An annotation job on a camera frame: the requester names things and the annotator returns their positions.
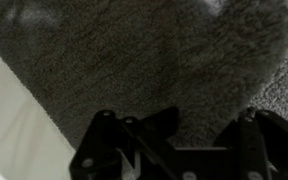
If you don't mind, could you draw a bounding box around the grey terry cloth towel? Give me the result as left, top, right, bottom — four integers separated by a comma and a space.
0, 0, 288, 146

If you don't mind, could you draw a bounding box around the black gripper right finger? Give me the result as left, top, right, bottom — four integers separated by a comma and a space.
214, 108, 288, 180

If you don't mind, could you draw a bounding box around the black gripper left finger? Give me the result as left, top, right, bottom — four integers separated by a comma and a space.
69, 107, 180, 180

